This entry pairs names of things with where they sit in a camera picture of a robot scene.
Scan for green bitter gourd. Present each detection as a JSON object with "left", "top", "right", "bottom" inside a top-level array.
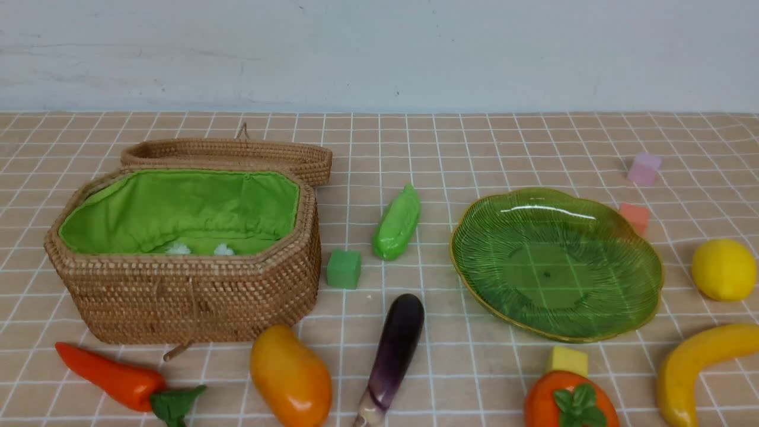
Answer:
[{"left": 372, "top": 183, "right": 421, "bottom": 260}]

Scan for purple eggplant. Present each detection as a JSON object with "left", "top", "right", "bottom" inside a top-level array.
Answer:
[{"left": 352, "top": 294, "right": 425, "bottom": 426}]

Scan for orange yellow mango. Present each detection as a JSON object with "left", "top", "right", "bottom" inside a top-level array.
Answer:
[{"left": 250, "top": 324, "right": 333, "bottom": 426}]

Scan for orange persimmon green leaves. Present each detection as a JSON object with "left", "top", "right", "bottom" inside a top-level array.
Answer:
[{"left": 524, "top": 370, "right": 620, "bottom": 426}]

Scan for red chili pepper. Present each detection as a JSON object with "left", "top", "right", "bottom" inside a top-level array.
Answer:
[{"left": 55, "top": 342, "right": 207, "bottom": 426}]

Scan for yellow banana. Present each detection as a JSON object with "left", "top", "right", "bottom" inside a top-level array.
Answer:
[{"left": 656, "top": 323, "right": 758, "bottom": 426}]

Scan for yellow lemon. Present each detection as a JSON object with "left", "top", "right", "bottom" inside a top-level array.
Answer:
[{"left": 691, "top": 238, "right": 757, "bottom": 302}]

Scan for checkered beige tablecloth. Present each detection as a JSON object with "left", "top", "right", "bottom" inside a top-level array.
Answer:
[{"left": 1, "top": 111, "right": 758, "bottom": 426}]

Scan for green foam cube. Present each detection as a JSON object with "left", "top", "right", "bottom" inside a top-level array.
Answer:
[{"left": 326, "top": 249, "right": 362, "bottom": 290}]

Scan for woven wicker basket lid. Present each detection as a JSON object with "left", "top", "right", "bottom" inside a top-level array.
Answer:
[{"left": 121, "top": 124, "right": 333, "bottom": 187}]

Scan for green glass leaf plate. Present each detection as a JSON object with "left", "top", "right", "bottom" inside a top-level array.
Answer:
[{"left": 449, "top": 187, "right": 664, "bottom": 343}]

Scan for yellow foam cube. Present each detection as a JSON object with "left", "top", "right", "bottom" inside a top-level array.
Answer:
[{"left": 546, "top": 346, "right": 590, "bottom": 377}]

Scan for woven wicker basket green lining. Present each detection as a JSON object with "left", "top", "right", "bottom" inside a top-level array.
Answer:
[{"left": 44, "top": 167, "right": 322, "bottom": 345}]

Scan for red foam cube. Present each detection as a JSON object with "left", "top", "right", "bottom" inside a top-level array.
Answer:
[{"left": 618, "top": 203, "right": 650, "bottom": 236}]

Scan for pink foam cube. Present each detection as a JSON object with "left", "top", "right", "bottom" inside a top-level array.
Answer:
[{"left": 627, "top": 152, "right": 662, "bottom": 186}]

